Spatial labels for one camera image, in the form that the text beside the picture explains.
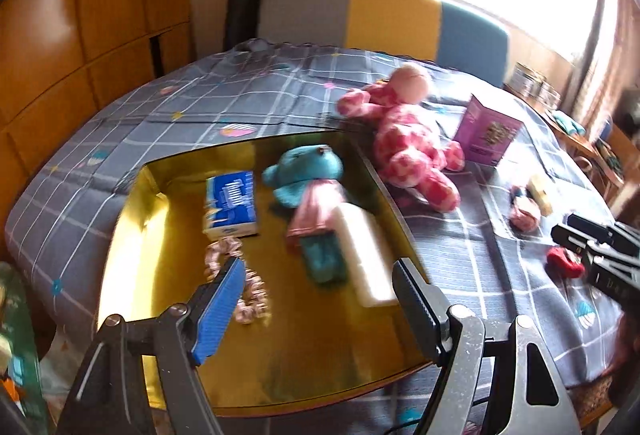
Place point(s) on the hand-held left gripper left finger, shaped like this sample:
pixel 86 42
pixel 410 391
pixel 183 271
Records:
pixel 220 310

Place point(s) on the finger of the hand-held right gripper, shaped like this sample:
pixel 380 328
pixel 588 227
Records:
pixel 577 242
pixel 595 225

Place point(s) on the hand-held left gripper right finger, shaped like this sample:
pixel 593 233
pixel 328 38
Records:
pixel 420 310

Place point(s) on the small red plush toy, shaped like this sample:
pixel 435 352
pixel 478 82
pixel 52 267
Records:
pixel 565 261

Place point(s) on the pink scrunchie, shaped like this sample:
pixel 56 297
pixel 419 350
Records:
pixel 255 302
pixel 220 249

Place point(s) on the pink towel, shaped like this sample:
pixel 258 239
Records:
pixel 525 215

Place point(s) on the beige packet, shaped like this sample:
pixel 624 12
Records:
pixel 541 192

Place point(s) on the white foam block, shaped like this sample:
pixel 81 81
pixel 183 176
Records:
pixel 365 255

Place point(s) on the gold box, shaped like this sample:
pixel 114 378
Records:
pixel 300 340

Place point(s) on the blue tissue pack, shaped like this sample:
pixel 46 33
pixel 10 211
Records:
pixel 230 202

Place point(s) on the teal plush bear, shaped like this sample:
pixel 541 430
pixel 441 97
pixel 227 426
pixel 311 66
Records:
pixel 300 170

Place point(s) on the dark folded umbrella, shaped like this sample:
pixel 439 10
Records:
pixel 611 157

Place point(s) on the wooden side desk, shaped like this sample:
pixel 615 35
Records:
pixel 575 142

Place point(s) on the blue container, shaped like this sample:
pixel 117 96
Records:
pixel 606 127

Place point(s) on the teal cloth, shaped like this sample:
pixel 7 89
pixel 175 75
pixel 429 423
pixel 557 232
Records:
pixel 567 122

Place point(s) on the woven brown basket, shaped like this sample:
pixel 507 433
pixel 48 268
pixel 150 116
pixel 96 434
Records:
pixel 592 400

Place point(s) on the small white carton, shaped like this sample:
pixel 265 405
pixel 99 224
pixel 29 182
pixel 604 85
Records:
pixel 547 94

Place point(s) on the purple carton box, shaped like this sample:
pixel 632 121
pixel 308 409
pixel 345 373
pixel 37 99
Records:
pixel 482 135

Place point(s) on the tins on side table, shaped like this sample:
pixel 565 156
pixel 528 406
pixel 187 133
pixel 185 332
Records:
pixel 524 79

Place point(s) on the pink spotted plush toy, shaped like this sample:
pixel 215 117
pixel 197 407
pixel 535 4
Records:
pixel 405 135

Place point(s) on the long beige curtain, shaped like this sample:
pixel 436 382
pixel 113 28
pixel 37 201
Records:
pixel 612 40

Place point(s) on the green printed bag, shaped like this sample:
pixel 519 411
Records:
pixel 15 315

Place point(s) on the grey yellow blue headboard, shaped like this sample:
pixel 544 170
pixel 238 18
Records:
pixel 390 15

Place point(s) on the black rolled mat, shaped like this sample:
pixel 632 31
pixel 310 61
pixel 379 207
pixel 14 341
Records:
pixel 245 0

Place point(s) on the wooden wardrobe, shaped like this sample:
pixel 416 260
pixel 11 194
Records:
pixel 75 15

